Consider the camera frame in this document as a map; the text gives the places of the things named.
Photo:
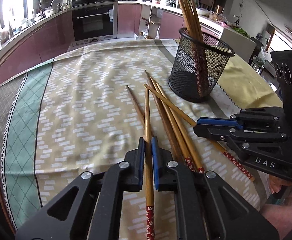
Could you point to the chopstick in holder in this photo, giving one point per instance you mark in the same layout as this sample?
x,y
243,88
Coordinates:
x,y
184,5
189,17
196,20
194,27

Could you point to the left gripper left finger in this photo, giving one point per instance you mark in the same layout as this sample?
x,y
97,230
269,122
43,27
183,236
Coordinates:
x,y
108,189

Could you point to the light bamboo chopstick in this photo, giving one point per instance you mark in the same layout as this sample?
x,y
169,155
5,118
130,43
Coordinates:
x,y
149,172

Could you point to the yellow cloth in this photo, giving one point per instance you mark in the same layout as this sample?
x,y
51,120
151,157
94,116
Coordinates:
x,y
245,87

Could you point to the long crossing bamboo chopstick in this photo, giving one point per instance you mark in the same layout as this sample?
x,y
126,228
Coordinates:
x,y
192,123

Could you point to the built-in black oven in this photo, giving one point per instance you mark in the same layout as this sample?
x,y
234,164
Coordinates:
x,y
92,22

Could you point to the right hand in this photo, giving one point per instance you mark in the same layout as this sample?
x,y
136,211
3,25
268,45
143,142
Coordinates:
x,y
275,184

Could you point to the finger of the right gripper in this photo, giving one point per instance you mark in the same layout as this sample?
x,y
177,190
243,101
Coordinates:
x,y
211,132
219,122

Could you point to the patterned beige tablecloth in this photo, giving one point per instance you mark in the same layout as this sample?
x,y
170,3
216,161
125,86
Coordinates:
x,y
73,114

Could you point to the dark brown chopstick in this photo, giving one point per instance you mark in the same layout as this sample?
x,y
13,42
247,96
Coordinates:
x,y
144,117

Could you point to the pink kitchen cabinets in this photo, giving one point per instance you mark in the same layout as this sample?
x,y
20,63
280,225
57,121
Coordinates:
x,y
52,36

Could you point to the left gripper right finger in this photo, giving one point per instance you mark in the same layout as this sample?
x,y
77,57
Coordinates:
x,y
169,175

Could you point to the dark bamboo chopstick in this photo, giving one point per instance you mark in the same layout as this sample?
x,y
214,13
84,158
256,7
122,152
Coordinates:
x,y
166,137

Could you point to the black mesh utensil holder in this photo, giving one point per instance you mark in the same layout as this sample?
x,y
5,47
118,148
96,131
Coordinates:
x,y
198,66

